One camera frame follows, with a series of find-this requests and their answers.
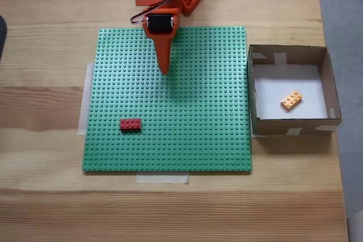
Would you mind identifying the yellow lego block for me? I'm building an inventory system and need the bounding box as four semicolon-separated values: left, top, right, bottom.
280;90;305;113

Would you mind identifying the green lego baseplate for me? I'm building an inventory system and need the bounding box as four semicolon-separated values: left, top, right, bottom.
81;26;253;174

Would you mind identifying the red lego block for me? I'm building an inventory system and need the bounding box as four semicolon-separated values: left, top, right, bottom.
119;118;142;133

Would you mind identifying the open cardboard box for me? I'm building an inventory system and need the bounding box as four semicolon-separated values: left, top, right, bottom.
247;44;343;138

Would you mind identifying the wide translucent tape strip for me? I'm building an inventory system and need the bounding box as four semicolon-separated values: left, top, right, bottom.
77;62;95;136

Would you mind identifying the narrow translucent tape strip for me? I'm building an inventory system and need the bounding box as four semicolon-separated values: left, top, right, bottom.
135;173;190;185

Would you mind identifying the black rounded object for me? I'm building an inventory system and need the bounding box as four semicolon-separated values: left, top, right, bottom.
0;15;9;63

